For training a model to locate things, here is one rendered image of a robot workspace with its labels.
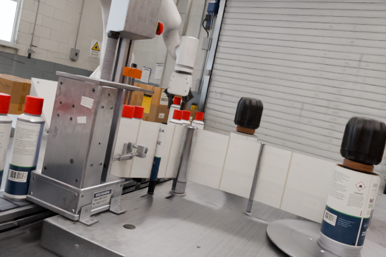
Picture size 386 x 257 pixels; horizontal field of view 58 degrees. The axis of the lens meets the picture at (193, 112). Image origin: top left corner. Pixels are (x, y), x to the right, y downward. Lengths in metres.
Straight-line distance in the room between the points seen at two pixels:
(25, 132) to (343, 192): 0.64
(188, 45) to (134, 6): 0.58
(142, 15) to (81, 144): 0.49
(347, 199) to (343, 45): 4.73
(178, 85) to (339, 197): 0.96
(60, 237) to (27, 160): 0.17
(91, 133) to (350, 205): 0.53
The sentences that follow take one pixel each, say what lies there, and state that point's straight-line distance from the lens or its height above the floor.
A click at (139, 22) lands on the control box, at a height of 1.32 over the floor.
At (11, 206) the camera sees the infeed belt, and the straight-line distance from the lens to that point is 0.76.
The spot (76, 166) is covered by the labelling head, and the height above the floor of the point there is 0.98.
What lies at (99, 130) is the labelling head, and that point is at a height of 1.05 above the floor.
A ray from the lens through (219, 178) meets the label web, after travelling 0.95.
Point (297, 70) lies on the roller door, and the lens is 5.53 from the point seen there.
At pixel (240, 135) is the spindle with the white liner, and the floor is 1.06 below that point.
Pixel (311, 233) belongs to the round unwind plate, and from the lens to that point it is 0.90.
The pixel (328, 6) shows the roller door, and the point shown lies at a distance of 5.65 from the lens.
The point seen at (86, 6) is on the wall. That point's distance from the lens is 7.61.
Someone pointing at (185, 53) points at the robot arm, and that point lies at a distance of 1.56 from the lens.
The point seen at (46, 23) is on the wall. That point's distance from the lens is 7.12.
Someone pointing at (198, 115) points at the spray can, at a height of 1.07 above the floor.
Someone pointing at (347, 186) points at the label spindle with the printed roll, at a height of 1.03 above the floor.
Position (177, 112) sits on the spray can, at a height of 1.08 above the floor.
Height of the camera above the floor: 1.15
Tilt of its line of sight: 3 degrees down
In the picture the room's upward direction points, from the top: 12 degrees clockwise
